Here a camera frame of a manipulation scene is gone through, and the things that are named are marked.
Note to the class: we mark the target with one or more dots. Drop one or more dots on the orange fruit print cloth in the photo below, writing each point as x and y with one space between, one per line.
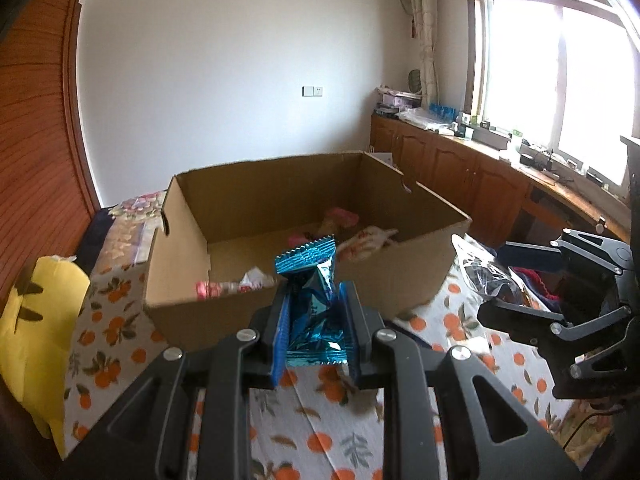
325 440

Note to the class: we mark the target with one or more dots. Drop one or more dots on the yellow plush pillow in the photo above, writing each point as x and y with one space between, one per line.
35 340

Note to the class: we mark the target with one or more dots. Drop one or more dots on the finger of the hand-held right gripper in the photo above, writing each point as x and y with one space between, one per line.
520 322
535 256

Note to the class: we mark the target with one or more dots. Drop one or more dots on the clear plastic bag dark contents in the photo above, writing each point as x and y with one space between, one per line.
485 275

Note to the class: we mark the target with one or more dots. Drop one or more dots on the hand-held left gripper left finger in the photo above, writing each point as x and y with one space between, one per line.
280 330

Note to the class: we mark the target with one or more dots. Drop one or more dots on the wooden cabinet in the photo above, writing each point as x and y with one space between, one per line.
450 165

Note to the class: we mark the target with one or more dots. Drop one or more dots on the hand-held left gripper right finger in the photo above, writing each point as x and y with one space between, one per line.
350 330

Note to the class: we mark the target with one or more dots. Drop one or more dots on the white wall socket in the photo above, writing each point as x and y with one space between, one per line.
312 91

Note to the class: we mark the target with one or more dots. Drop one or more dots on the patterned curtain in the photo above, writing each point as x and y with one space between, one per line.
425 25

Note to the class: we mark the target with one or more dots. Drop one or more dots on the row of blue bottles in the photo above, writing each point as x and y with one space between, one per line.
442 110

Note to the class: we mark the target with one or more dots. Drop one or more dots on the pink and white snack packet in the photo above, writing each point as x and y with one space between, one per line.
230 287

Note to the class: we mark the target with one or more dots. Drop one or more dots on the dark blue cloth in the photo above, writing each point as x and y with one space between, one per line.
92 240

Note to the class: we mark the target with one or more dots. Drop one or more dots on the blue foil snack packet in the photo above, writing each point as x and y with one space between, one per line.
312 310

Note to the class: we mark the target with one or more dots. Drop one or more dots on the small round mirror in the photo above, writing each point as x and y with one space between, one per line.
415 80

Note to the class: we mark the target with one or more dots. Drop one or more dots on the stack of pink boxes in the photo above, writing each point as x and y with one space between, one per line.
397 100

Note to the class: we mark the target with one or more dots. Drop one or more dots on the brown cardboard box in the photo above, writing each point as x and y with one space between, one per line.
200 320

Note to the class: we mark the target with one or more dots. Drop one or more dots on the brown wooden panel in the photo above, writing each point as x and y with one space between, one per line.
35 135

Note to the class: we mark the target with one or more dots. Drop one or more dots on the beige snack packet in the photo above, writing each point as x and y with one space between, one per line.
367 242

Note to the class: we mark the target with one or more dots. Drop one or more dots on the floral quilt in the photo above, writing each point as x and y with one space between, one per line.
132 230

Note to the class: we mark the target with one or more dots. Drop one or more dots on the red cloth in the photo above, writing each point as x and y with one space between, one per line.
542 285

